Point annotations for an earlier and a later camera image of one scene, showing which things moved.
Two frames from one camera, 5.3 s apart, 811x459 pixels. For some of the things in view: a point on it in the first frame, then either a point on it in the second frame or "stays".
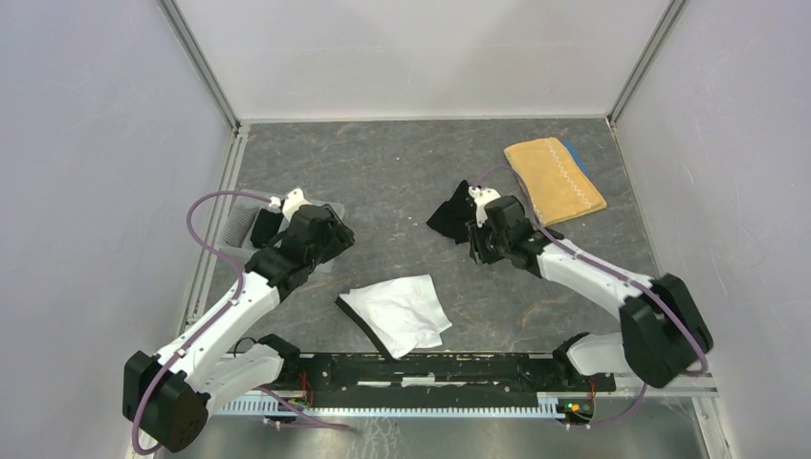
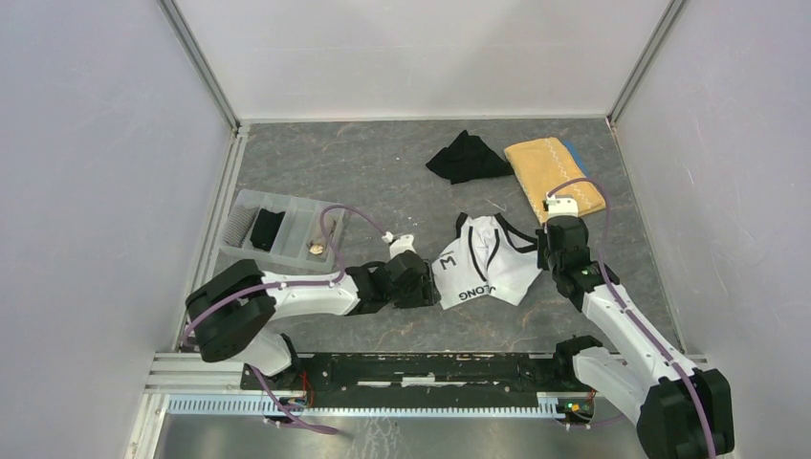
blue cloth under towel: x=576 y=157 stays
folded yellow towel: x=558 y=187 stays
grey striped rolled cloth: x=241 y=219 stays
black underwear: x=452 y=217 -> x=468 y=158
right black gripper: x=475 y=235 -> x=542 y=239
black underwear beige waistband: x=266 y=226 stays
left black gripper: x=340 y=236 -> x=426 y=293
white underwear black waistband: x=401 y=316 -> x=488 y=255
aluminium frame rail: x=450 y=405 stays
